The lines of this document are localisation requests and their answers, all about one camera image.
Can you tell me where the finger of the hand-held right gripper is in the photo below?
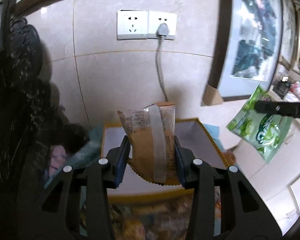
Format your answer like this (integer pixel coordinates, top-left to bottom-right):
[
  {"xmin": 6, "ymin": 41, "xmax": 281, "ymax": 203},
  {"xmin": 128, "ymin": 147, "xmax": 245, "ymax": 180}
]
[{"xmin": 254, "ymin": 100, "xmax": 300, "ymax": 124}]

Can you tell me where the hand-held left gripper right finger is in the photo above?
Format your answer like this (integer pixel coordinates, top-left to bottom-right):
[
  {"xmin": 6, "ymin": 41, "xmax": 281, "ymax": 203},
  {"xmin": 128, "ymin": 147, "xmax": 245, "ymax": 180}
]
[{"xmin": 174, "ymin": 135, "xmax": 284, "ymax": 240}]

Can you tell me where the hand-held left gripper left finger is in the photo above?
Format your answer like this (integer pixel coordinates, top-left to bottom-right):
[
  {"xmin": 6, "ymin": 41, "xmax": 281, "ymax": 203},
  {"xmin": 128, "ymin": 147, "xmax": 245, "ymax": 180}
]
[{"xmin": 15, "ymin": 135, "xmax": 132, "ymax": 240}]

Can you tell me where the tan snack packet clear strip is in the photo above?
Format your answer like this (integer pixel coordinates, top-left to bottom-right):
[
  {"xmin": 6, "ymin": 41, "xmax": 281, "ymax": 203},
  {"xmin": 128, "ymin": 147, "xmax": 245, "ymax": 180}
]
[{"xmin": 117, "ymin": 102, "xmax": 184, "ymax": 187}]

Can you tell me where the green snack packet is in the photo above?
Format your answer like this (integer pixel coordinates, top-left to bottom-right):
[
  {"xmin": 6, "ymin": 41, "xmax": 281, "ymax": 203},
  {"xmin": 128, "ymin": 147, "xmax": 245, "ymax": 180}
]
[{"xmin": 226, "ymin": 85, "xmax": 294, "ymax": 164}]

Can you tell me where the yellow cardboard box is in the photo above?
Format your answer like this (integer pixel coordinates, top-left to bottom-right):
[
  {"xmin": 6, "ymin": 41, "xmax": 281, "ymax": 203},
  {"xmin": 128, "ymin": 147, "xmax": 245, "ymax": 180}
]
[{"xmin": 99, "ymin": 117, "xmax": 237, "ymax": 203}]

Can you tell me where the light blue cloth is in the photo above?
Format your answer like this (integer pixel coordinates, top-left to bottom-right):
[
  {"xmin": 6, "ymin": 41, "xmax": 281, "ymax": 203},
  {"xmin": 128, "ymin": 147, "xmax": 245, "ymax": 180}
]
[{"xmin": 44, "ymin": 124, "xmax": 227, "ymax": 238}]

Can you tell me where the pile of snack packets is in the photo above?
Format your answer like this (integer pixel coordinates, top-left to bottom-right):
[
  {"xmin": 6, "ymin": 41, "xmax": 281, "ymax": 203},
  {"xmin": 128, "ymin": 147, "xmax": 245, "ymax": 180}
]
[{"xmin": 107, "ymin": 196, "xmax": 193, "ymax": 240}]

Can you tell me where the cardboard corner protector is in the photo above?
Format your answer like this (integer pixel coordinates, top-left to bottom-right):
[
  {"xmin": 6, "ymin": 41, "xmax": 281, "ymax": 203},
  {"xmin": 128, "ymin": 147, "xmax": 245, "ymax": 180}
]
[{"xmin": 201, "ymin": 84, "xmax": 224, "ymax": 106}]

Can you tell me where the framed picture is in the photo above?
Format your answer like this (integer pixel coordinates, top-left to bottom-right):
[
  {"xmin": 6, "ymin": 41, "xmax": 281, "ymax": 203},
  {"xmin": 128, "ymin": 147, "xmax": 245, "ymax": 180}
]
[{"xmin": 207, "ymin": 0, "xmax": 285, "ymax": 100}]

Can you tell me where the dark carved furniture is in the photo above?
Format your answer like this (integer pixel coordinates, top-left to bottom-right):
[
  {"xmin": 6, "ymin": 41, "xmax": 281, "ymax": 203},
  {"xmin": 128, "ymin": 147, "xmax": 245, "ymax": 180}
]
[{"xmin": 0, "ymin": 0, "xmax": 90, "ymax": 240}]

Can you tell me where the grey power cable with plug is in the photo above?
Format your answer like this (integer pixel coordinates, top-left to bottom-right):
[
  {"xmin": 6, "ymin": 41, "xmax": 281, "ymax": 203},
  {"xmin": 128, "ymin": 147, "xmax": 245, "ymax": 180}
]
[{"xmin": 156, "ymin": 23, "xmax": 169, "ymax": 102}]

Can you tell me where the white wall socket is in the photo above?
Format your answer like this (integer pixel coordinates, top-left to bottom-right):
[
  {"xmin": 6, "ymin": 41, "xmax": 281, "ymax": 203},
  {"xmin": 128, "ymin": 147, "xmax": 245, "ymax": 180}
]
[
  {"xmin": 147, "ymin": 10, "xmax": 177, "ymax": 40},
  {"xmin": 117, "ymin": 10, "xmax": 149, "ymax": 40}
]

